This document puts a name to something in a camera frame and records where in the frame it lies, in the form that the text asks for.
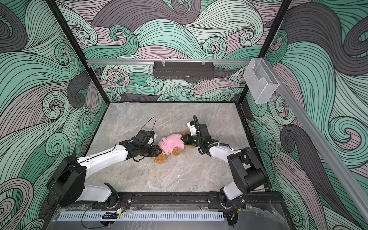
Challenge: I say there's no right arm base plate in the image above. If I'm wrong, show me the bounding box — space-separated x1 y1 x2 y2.
207 190 246 210

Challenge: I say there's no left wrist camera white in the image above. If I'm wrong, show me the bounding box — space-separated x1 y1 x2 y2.
148 130 157 143

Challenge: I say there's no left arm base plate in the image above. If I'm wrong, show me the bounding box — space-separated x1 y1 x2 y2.
92 183 133 210

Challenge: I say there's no pink teddy hoodie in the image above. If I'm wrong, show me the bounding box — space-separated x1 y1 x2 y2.
158 134 185 155

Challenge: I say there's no clear acrylic wall box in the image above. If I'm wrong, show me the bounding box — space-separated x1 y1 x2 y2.
243 57 279 104

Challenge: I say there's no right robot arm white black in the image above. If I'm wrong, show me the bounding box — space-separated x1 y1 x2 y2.
181 121 267 201

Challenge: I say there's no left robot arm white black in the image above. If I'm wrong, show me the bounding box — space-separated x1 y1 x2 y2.
47 130 161 208

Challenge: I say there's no black perforated wall tray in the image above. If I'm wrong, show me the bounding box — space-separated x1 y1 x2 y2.
153 62 215 80

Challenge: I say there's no white slotted cable duct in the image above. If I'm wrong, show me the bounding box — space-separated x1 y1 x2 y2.
57 211 225 222

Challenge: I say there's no back aluminium rail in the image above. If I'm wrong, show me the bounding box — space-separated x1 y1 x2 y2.
86 58 251 66

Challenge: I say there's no brown teddy bear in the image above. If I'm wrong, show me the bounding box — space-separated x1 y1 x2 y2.
152 130 194 164

